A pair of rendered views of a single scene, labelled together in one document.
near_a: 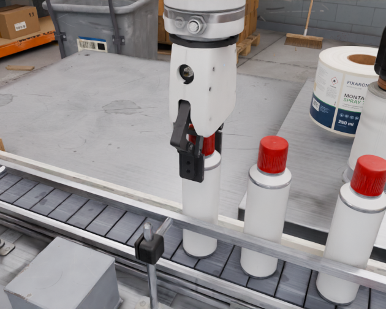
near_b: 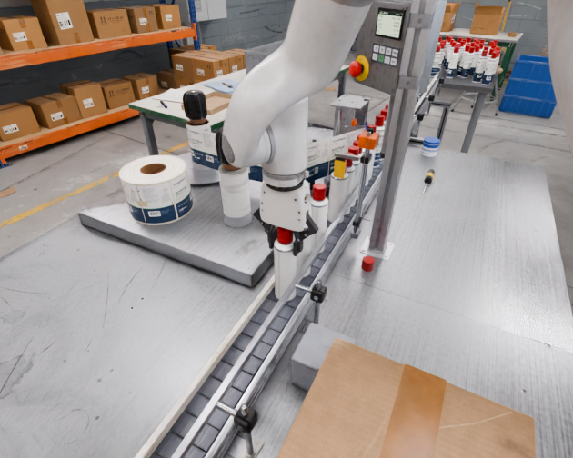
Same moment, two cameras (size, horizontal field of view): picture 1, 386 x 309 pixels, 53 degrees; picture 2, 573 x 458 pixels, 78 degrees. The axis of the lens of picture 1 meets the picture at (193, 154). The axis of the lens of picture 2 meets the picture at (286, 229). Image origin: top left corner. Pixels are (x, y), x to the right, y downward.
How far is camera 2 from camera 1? 75 cm
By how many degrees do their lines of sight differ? 70
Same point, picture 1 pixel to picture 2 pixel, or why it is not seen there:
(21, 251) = (259, 429)
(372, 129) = (241, 190)
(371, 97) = (235, 176)
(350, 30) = not seen: outside the picture
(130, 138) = (95, 360)
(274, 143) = not seen: hidden behind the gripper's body
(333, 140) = (190, 222)
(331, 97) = (167, 201)
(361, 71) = (173, 174)
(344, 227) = (324, 215)
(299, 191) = (241, 246)
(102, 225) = (260, 348)
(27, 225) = not seen: hidden behind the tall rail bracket
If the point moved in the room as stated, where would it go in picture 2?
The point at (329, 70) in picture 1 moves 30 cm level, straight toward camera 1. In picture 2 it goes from (156, 185) to (248, 207)
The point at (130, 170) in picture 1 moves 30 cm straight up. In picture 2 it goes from (160, 354) to (125, 251)
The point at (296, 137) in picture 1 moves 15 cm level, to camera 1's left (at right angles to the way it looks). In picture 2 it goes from (177, 236) to (162, 271)
